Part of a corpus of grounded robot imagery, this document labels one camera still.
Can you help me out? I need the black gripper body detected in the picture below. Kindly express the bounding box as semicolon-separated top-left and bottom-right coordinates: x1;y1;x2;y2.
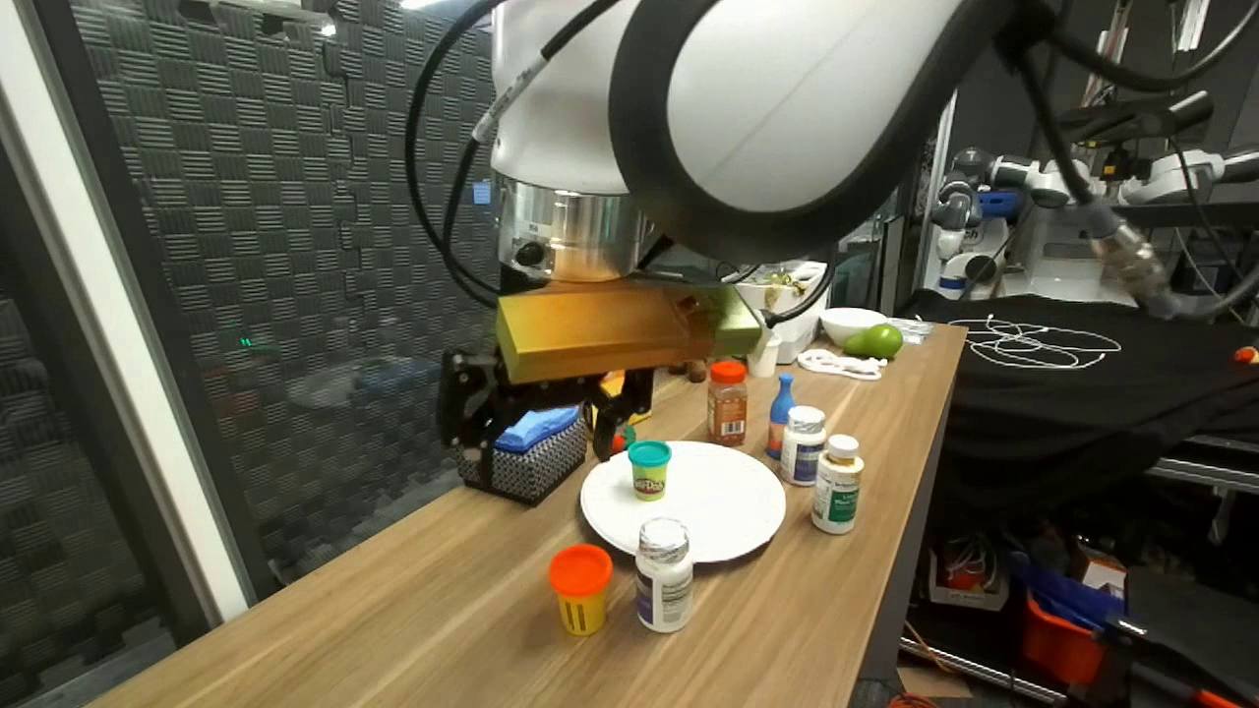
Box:
489;351;657;417

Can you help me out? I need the spice jar orange lid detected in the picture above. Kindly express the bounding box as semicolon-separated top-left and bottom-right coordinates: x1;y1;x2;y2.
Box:
703;359;752;448

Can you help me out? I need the white bottle silver cap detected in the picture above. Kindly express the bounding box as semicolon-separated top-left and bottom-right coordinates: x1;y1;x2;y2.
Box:
635;516;698;636

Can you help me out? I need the white bottle blue label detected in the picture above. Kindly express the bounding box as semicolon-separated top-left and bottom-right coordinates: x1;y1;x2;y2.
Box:
780;401;830;492

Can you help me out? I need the white bottle green label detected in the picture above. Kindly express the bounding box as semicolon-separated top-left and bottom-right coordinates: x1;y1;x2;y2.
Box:
805;434;870;539

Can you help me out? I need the white round plate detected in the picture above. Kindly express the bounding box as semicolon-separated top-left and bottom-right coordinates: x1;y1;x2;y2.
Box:
577;435;790;570

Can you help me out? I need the blue sponge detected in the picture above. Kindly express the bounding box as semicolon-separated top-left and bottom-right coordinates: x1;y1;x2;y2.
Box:
492;401;588;461

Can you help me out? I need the gray woven basket box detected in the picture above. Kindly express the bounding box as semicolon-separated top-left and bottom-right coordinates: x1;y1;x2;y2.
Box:
455;417;589;507

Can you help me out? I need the translucent white bucket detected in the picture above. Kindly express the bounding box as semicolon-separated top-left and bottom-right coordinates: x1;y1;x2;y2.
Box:
759;256;833;368

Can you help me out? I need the crumpled clear plastic bag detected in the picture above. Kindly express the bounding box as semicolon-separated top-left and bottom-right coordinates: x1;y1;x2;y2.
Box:
793;347;877;385

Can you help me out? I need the white bowl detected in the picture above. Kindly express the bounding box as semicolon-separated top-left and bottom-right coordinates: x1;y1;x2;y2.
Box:
817;305;898;351

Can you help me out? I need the red white package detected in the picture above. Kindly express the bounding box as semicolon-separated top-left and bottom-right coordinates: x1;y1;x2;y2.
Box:
925;541;1011;616

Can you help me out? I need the white lab equipment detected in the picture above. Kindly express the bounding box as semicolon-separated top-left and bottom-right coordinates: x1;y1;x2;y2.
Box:
919;151;1107;299

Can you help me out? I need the blue tool under table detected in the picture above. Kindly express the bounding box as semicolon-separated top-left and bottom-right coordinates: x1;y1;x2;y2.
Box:
1005;558;1129;636

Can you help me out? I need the orange bin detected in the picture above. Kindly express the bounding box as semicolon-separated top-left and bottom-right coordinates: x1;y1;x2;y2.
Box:
1018;590;1116;691

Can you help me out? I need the black cloth covered table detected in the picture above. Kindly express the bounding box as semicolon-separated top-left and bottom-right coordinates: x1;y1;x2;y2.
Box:
908;291;1259;477

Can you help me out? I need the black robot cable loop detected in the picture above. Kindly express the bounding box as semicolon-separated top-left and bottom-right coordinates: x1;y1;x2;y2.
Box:
401;0;622;313

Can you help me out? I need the white window frame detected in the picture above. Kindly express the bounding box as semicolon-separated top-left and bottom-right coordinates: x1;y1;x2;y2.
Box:
0;0;256;627

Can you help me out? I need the thin white cable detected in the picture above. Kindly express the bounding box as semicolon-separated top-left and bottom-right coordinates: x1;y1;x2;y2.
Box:
959;312;1129;379

